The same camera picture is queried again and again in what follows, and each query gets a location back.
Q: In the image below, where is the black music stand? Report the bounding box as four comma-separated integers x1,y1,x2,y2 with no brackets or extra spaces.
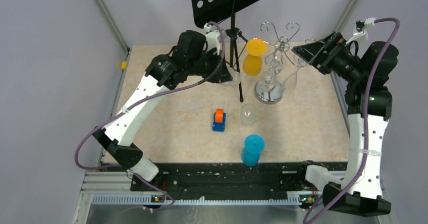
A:
188,0,285,103

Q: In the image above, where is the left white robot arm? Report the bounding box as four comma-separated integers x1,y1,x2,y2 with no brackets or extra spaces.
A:
91,30,233,190

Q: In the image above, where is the blue plastic wine glass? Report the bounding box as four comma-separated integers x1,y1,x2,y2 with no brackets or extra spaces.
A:
241,134,265,166

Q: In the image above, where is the yellow clamp left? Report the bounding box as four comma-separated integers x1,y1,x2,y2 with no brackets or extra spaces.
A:
121,61,127,70

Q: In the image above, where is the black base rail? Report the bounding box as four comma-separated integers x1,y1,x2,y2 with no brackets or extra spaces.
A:
150,162,321,201

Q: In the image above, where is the orange plastic wine glass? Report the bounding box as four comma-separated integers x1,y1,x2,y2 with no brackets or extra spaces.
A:
242,38,266,76

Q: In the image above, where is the clear wine glass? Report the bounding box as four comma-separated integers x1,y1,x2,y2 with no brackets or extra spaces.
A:
256,53,283,92

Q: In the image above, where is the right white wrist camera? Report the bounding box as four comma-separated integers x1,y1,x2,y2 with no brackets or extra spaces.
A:
346,17,376,45

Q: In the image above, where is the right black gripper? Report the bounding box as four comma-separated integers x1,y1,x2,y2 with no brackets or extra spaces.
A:
292,30,364,83

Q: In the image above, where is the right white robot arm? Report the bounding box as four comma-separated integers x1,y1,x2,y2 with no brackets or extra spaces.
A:
292,32,399,217

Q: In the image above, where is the clear glass with clips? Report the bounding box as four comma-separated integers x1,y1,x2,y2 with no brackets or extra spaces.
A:
220,70,241,86

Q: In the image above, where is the silver wire glass rack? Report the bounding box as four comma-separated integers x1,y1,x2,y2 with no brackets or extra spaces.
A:
254,22,308,104

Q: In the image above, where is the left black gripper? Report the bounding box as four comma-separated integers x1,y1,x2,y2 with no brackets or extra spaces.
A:
187,48,233,83

